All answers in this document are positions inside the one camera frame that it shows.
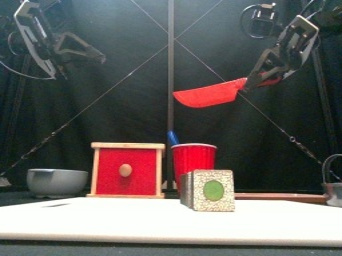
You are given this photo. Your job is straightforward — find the red toy knife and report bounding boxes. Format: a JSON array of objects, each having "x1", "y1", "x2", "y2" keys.
[{"x1": 171, "y1": 75, "x2": 285, "y2": 109}]

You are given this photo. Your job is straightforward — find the pink rectangular plate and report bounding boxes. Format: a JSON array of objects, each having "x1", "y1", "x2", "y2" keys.
[{"x1": 233, "y1": 192, "x2": 329, "y2": 205}]

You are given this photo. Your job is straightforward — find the dark toy sushi roll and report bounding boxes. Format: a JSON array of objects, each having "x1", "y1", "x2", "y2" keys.
[{"x1": 179, "y1": 168, "x2": 237, "y2": 213}]

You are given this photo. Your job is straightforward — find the white cutting board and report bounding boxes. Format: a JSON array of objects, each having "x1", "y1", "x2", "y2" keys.
[{"x1": 0, "y1": 196, "x2": 342, "y2": 249}]

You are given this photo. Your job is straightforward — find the blue utensil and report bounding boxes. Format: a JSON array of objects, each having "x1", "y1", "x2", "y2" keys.
[{"x1": 166, "y1": 130, "x2": 182, "y2": 147}]

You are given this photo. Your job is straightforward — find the red plastic cup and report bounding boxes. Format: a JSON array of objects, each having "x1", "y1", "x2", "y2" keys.
[{"x1": 170, "y1": 142, "x2": 219, "y2": 198}]

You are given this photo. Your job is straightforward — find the wooden box with red drawer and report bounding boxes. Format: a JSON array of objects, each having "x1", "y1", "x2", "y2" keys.
[{"x1": 86, "y1": 141, "x2": 167, "y2": 200}]

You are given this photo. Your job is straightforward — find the small black teapot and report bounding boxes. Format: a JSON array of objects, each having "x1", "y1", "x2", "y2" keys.
[{"x1": 321, "y1": 153, "x2": 342, "y2": 209}]

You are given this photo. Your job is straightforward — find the gray bowl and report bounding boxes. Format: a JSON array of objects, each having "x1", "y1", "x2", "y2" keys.
[{"x1": 26, "y1": 168, "x2": 90, "y2": 200}]

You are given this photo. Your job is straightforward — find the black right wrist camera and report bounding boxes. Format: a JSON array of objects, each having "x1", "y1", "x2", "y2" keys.
[{"x1": 239, "y1": 2, "x2": 281, "y2": 40}]

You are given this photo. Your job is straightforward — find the thin diagonal frame cable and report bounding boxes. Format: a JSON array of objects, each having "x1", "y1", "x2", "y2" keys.
[
  {"x1": 127, "y1": 0, "x2": 342, "y2": 183},
  {"x1": 0, "y1": 0, "x2": 225, "y2": 178}
]

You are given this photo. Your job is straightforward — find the vertical metal frame pole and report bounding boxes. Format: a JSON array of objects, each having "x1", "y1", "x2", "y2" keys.
[{"x1": 166, "y1": 0, "x2": 177, "y2": 192}]

